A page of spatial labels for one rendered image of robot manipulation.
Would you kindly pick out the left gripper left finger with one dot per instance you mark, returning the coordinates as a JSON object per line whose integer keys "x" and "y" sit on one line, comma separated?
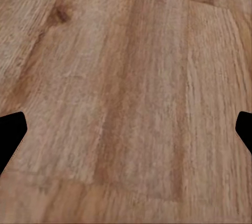
{"x": 13, "y": 128}

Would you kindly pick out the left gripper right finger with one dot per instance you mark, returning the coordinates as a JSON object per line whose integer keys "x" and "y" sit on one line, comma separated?
{"x": 244, "y": 128}

